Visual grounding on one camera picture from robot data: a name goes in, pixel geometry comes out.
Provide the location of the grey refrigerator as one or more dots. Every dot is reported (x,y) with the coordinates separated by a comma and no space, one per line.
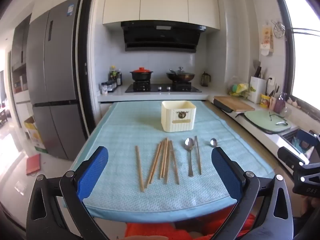
(55,80)

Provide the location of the wooden cutting board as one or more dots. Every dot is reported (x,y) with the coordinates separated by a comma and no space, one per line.
(235,103)

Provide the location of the cream ribbed utensil box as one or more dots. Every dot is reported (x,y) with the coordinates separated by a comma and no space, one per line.
(178,116)

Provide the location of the white wall cabinets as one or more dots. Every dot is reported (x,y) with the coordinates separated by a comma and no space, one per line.
(162,2)

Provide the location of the purple soap bottle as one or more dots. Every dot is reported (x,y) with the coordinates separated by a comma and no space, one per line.
(279,105)

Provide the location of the garlic bulbs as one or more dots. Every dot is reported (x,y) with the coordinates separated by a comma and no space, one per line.
(294,103)

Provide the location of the black range hood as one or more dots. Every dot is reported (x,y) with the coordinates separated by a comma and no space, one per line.
(160,37)

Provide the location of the window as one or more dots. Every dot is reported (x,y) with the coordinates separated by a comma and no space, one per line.
(305,55)

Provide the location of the white wall socket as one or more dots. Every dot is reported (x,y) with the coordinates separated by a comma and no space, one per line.
(270,80)

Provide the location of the pink cup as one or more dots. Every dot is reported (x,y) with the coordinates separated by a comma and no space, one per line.
(272,103)

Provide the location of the long steel spoon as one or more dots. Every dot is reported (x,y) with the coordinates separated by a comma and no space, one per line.
(189,143)

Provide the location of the white knife block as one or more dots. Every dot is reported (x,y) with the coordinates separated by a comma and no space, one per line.
(257,90)

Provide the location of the grey shelf cabinet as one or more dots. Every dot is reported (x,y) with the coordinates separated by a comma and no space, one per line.
(20,67)

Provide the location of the orange cloth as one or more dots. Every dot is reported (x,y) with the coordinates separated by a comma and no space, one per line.
(150,232)

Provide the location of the red floor mat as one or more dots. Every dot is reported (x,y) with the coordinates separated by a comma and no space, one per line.
(33,164)

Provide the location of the dark condiment bottles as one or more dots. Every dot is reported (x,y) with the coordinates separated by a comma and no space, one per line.
(115,78)

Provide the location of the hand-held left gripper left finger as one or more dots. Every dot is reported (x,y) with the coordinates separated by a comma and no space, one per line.
(92,172)

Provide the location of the green sink cover board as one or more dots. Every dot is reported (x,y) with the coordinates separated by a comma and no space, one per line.
(260,121)

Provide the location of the white spice jar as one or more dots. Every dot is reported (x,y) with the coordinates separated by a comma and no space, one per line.
(104,89)

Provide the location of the dark glass jug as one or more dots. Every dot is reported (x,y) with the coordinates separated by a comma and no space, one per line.
(205,79)

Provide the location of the kitchen sink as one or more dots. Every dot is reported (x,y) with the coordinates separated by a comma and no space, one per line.
(290,136)

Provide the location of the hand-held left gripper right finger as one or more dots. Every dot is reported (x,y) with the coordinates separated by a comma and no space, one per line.
(226,172)

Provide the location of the black pot with red lid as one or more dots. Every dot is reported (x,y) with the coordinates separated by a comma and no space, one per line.
(141,74)

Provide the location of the black wok with glass lid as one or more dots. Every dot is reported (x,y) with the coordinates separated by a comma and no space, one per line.
(180,75)

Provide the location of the yellow cup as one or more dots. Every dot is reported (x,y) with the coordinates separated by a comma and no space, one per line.
(265,101)

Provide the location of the bag of yellow green sponges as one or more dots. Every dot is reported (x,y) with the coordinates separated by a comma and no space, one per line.
(238,88)

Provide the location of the yellow cardboard box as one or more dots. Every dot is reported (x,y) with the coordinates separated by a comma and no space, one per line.
(35,135)

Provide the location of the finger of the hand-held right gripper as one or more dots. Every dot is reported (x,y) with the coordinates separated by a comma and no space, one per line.
(291,155)
(306,135)

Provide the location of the black gas cooktop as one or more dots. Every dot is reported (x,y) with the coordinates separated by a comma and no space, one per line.
(162,88)

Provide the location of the hanging printed wall pouch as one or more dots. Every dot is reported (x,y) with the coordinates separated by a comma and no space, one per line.
(266,40)

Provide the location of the teal woven table mat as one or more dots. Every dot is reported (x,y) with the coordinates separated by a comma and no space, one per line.
(120,145)

